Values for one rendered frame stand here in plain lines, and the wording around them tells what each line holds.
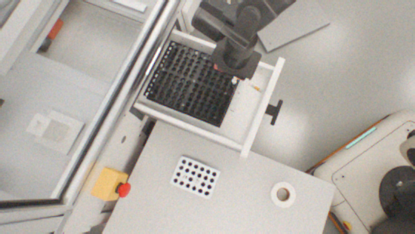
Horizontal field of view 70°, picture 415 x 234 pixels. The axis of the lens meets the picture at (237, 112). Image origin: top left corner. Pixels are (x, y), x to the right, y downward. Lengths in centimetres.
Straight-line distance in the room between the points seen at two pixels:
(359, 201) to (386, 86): 79
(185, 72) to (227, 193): 37
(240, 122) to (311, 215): 34
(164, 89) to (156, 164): 23
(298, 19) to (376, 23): 51
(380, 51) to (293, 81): 59
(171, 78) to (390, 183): 113
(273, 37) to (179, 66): 111
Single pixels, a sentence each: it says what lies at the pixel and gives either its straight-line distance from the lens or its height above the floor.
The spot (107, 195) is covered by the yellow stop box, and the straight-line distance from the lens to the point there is 80.
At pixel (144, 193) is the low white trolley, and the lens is 93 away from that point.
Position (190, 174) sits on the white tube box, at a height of 80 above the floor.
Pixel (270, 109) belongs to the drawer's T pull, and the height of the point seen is 91.
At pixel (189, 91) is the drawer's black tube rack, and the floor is 90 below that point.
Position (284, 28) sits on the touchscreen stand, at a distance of 191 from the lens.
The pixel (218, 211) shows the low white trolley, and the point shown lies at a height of 76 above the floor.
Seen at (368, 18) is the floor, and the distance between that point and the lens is 215.
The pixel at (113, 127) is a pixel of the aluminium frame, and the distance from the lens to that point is 76.
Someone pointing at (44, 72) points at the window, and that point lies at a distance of 55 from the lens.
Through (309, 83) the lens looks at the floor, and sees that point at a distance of 182.
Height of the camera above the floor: 165
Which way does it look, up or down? 75 degrees down
